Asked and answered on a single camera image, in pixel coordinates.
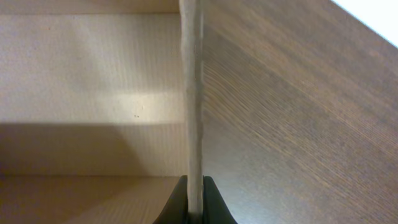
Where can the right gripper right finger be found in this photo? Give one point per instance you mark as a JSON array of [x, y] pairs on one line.
[[215, 210]]

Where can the brown cardboard box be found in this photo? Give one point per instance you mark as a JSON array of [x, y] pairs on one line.
[[95, 119]]

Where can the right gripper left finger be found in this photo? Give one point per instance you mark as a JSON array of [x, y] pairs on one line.
[[175, 210]]

